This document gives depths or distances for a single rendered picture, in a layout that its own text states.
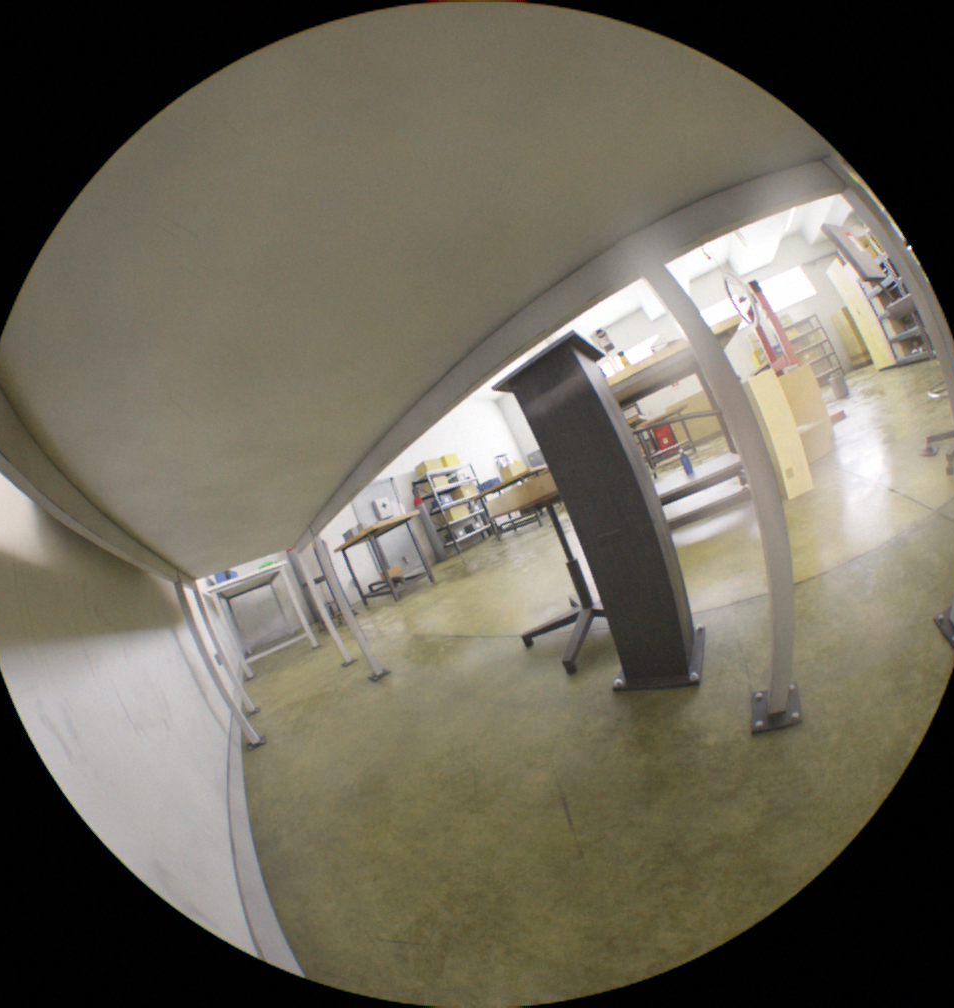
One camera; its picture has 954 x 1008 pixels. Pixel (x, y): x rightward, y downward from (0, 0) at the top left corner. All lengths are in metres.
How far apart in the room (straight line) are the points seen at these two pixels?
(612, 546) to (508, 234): 0.60
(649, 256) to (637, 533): 0.51
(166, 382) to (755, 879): 0.99
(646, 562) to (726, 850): 0.60
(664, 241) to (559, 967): 1.02
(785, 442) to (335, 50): 1.89
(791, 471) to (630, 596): 1.36
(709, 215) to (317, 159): 0.50
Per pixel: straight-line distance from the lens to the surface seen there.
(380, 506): 6.15
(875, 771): 0.69
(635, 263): 0.51
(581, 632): 1.07
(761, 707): 0.74
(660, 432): 8.60
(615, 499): 0.64
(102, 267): 0.36
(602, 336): 1.82
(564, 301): 0.52
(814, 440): 2.52
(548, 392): 0.68
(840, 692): 0.78
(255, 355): 0.44
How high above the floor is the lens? 0.58
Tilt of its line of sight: 2 degrees up
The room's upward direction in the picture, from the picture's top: 23 degrees counter-clockwise
